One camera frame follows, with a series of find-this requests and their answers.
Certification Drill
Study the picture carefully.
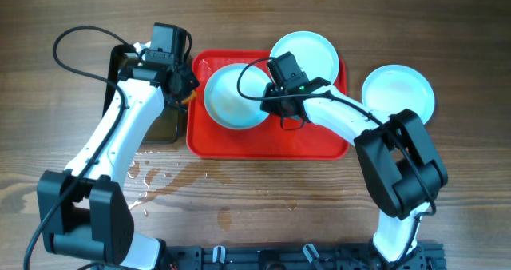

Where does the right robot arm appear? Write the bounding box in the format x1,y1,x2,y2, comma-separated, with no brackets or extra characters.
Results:
261,52,448,267

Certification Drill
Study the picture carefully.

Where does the white plate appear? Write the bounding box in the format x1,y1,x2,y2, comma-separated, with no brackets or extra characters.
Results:
204,63,271,130
270,31,340,84
361,65,435,124

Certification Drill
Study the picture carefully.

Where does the left black cable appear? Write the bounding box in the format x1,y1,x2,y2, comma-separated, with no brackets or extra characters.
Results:
22,25,193,270

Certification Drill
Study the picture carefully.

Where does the black water basin tray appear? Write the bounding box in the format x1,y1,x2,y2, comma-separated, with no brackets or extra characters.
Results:
107,44,187,144

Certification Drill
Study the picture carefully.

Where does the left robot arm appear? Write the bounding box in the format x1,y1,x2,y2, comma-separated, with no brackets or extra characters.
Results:
23,23,199,269

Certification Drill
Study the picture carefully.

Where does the red plastic serving tray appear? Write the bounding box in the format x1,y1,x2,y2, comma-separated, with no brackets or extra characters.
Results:
186,50,350,161

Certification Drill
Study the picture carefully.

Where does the orange green scrub sponge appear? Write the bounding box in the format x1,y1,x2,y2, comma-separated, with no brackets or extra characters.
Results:
181,90,196,105

